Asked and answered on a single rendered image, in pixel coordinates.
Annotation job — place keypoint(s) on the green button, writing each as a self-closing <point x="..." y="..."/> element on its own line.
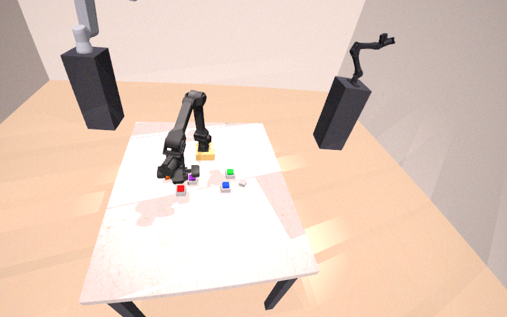
<point x="229" y="173"/>

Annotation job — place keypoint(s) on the blue button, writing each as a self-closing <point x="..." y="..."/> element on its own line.
<point x="225" y="187"/>

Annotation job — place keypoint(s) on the red button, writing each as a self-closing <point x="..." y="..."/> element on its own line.
<point x="180" y="190"/>

